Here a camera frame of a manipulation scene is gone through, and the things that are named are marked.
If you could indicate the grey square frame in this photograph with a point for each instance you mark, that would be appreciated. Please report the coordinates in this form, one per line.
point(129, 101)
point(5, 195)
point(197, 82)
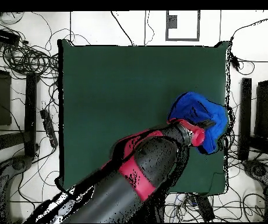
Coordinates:
point(171, 22)

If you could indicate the black frame stand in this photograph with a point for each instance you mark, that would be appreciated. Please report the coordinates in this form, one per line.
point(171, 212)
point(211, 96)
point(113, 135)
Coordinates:
point(245, 116)
point(30, 105)

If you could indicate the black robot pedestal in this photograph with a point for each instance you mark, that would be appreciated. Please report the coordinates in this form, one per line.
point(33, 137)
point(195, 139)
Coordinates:
point(158, 210)

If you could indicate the blue printed t-shirt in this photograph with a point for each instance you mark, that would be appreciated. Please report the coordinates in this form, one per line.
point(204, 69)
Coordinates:
point(194, 105)

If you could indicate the dark green table cloth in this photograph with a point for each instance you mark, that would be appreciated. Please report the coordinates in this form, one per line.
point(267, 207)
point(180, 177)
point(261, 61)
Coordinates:
point(124, 93)

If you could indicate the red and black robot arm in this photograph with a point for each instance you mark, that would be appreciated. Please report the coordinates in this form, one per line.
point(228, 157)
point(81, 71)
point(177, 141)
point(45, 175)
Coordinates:
point(124, 186)

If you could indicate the grey wheeled base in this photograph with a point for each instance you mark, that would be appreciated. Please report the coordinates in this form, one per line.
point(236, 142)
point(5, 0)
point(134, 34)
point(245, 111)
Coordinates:
point(19, 163)
point(258, 170)

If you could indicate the black electronics box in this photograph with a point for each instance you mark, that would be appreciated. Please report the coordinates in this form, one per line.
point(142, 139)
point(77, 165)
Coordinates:
point(4, 36)

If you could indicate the black power adapter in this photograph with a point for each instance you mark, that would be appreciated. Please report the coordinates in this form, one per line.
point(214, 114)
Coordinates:
point(235, 61)

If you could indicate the black power strip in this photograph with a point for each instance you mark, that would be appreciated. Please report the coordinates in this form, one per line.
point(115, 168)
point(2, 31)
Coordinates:
point(49, 127)
point(205, 208)

